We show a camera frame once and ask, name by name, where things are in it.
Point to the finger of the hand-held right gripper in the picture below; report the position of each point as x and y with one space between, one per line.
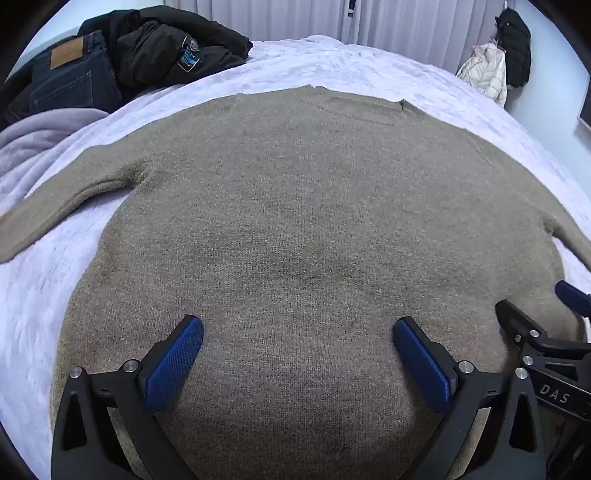
575 300
517 325

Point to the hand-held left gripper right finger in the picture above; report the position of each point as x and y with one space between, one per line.
422 364

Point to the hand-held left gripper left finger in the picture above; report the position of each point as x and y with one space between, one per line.
173 364

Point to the brown knit sweater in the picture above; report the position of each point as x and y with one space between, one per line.
295 221

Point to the white hanging puffer jacket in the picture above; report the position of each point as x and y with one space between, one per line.
485 71

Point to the black hanging puffer jacket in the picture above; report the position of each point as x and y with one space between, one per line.
515 46

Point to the crumpled lilac fleece blanket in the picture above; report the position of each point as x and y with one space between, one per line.
37 138

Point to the lavender fluffy bed blanket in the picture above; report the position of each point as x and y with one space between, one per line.
369 69

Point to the dark blue jeans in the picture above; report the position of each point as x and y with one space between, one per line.
69 83

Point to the black padded jacket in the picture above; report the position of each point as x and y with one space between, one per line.
157 46

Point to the white pleated curtain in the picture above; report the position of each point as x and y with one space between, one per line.
277 18
415 23

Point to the wall-mounted monitor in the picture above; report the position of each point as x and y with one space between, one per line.
585 122

